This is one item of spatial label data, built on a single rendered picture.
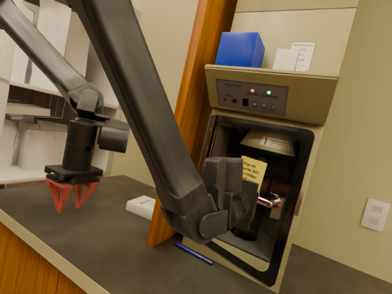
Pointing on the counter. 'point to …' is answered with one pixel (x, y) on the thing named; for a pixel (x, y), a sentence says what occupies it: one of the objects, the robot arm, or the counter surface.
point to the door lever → (269, 202)
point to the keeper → (299, 203)
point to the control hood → (316, 77)
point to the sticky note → (253, 170)
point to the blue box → (240, 49)
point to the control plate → (224, 88)
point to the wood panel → (195, 91)
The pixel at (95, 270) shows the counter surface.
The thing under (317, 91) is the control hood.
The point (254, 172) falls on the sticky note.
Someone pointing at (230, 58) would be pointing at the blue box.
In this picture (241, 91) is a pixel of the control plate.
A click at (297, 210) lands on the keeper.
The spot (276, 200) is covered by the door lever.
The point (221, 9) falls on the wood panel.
